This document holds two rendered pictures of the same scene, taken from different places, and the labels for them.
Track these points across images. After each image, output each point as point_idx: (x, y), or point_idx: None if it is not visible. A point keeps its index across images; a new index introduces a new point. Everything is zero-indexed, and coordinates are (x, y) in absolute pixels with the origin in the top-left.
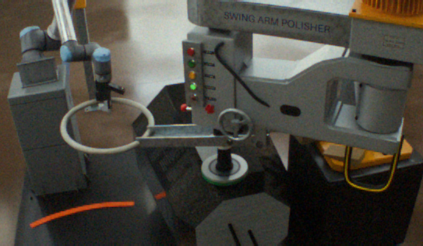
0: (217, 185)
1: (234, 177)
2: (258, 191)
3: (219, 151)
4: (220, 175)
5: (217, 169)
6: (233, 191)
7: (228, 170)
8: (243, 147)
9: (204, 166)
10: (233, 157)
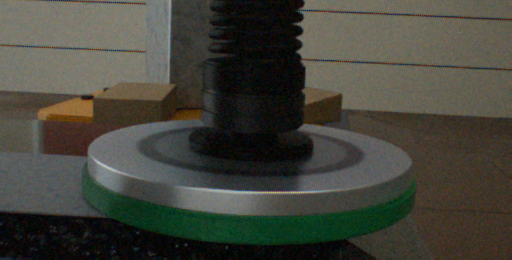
0: (365, 245)
1: (380, 148)
2: (406, 216)
3: None
4: (342, 165)
5: (274, 153)
6: (401, 245)
7: (310, 138)
8: (95, 133)
9: (181, 178)
10: (187, 126)
